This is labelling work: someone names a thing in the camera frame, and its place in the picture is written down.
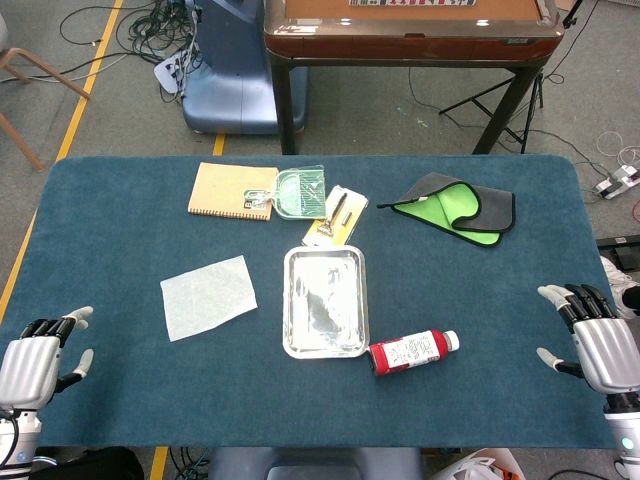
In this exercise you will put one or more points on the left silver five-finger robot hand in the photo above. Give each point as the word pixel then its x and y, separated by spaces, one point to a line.
pixel 27 362

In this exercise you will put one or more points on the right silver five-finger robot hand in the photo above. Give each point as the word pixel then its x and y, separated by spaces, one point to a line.
pixel 607 352

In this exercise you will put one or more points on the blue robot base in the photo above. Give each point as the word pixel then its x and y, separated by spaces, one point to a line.
pixel 235 75

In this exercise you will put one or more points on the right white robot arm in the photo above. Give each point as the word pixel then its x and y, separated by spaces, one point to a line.
pixel 625 430

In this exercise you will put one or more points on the silver metal tray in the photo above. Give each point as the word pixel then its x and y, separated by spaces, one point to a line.
pixel 325 300

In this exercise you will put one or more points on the white sneaker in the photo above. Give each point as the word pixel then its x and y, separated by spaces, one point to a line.
pixel 617 275

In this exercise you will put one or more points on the black bag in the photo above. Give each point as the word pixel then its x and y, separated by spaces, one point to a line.
pixel 100 465

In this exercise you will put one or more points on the blue felt table cover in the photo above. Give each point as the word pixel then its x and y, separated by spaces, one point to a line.
pixel 125 250

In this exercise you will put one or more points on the white power strip with plugs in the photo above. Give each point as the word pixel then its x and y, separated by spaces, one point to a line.
pixel 612 185

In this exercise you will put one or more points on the red juice bottle white cap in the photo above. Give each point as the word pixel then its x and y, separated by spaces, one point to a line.
pixel 410 352

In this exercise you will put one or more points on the white chair with wooden legs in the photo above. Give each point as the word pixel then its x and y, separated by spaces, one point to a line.
pixel 22 144

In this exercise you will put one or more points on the green and grey microfiber cloth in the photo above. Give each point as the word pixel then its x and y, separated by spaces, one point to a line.
pixel 435 205

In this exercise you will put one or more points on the kraft spiral notebook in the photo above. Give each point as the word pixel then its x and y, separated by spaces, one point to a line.
pixel 225 190

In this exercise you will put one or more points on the black tripod stand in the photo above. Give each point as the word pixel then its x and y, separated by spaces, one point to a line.
pixel 539 95

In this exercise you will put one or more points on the razor on yellow card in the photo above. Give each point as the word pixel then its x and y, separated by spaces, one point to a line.
pixel 340 220

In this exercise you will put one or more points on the grey-blue robot torso base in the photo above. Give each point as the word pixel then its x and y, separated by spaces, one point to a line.
pixel 310 462

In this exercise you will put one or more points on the packaged green mini dustpan set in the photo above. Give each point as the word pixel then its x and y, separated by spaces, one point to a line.
pixel 300 195

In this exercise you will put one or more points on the brown mahjong table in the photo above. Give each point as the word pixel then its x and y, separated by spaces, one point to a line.
pixel 400 45

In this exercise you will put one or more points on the black equipment frame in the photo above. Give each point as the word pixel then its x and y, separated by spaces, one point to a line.
pixel 625 250

